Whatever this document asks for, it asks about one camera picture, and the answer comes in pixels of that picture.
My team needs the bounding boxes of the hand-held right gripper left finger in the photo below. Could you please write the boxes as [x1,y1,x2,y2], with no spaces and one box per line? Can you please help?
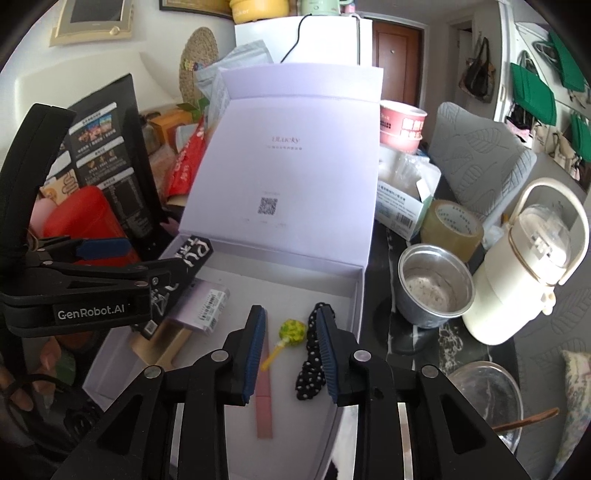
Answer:
[48,305,269,480]

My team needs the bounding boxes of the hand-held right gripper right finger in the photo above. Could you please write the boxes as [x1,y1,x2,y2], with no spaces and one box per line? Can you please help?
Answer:
[315,302,532,480]

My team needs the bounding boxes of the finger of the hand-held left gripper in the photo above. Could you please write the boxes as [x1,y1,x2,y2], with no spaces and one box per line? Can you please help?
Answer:
[41,256,197,296]
[28,236,132,261]

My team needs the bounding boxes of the black polka dot scrunchie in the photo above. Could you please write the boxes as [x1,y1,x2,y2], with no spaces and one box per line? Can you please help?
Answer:
[295,302,335,401]

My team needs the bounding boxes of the black packet white print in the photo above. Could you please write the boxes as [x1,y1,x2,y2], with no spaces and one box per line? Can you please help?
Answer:
[131,234,214,341]

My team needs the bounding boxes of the yellow-green lollipop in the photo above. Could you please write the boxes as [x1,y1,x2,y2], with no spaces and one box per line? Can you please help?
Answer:
[260,319,308,372]

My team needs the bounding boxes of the small lavender box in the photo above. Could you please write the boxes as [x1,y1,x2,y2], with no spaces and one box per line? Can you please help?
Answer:
[166,279,230,332]

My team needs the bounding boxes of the lavender gift box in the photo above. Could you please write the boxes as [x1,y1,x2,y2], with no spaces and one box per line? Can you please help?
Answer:
[83,62,385,480]

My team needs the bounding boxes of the person's left hand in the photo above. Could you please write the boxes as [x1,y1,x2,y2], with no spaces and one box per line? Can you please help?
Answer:
[0,344,65,416]

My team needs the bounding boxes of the red canister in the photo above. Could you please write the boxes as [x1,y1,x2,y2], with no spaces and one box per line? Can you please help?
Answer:
[44,186,141,264]

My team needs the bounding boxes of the pink tube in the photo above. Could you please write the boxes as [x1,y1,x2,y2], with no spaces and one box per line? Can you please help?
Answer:
[255,339,274,439]

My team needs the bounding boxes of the small gold box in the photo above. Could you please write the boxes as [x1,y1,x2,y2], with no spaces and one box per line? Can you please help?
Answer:
[130,320,195,367]

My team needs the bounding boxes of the red printed pouch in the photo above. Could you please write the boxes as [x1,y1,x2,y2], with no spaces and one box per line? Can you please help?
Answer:
[166,115,208,199]

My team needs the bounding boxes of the black snack pouch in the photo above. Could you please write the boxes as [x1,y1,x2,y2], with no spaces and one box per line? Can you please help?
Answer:
[39,73,176,264]

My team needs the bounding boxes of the steel bowl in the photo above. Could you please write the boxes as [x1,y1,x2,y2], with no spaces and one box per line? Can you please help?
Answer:
[397,244,476,329]

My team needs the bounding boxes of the orange cardboard box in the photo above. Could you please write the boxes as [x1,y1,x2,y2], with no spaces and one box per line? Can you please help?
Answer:
[150,108,195,153]

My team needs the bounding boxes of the white medicine box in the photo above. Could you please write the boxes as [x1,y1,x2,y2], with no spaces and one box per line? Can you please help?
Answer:
[374,178,437,241]

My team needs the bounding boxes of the glass mug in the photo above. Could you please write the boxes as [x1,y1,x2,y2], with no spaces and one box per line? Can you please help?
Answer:
[445,361,525,462]

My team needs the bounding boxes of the roll of brown tape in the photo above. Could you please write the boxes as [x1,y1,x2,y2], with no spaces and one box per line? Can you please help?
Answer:
[420,199,485,261]

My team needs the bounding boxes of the wooden stick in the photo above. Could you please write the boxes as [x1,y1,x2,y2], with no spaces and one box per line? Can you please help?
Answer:
[492,407,560,435]

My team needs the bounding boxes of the woven round mat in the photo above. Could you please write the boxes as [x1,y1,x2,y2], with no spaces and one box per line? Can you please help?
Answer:
[179,27,219,104]

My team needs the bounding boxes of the grey leaf pattern chair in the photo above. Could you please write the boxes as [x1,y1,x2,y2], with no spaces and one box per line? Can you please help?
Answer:
[512,277,591,480]

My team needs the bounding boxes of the grey foil bags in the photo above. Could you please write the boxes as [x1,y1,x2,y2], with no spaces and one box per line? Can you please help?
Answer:
[194,41,273,121]

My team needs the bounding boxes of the pink paper cup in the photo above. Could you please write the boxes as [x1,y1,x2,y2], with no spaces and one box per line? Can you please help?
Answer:
[379,100,428,154]

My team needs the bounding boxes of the grey leaf pattern cushion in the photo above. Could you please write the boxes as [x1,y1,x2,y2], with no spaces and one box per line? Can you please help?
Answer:
[427,102,539,227]

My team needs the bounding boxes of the floral cushion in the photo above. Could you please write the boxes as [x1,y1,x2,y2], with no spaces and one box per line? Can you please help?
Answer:
[554,348,591,467]

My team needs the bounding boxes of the framed picture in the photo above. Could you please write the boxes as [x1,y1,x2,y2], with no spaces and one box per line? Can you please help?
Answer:
[159,0,234,19]

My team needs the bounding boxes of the yellow mini cooker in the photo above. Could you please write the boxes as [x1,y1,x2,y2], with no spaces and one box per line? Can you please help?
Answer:
[229,0,291,25]

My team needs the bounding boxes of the white fridge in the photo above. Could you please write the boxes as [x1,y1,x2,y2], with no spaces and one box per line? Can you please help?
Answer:
[234,13,372,70]

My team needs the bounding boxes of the brown door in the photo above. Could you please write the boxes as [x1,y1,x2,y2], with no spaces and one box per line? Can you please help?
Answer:
[372,18,423,107]

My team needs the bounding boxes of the pale green kettle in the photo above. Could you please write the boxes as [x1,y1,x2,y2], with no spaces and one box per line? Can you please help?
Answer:
[298,0,345,17]

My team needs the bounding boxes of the dark hanging handbag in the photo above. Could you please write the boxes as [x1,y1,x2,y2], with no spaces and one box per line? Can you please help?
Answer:
[463,37,498,103]

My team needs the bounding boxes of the green tote bag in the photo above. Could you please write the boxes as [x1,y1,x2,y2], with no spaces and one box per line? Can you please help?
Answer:
[510,62,557,126]
[549,30,591,90]
[570,113,591,160]

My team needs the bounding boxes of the white handled jug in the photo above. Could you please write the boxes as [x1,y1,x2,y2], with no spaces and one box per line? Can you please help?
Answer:
[462,178,589,346]

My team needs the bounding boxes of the gold wall panel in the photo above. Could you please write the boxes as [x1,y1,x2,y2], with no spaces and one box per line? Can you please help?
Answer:
[48,0,136,47]

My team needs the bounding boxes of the black power cable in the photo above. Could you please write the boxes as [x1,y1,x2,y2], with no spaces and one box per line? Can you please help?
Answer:
[279,14,315,64]

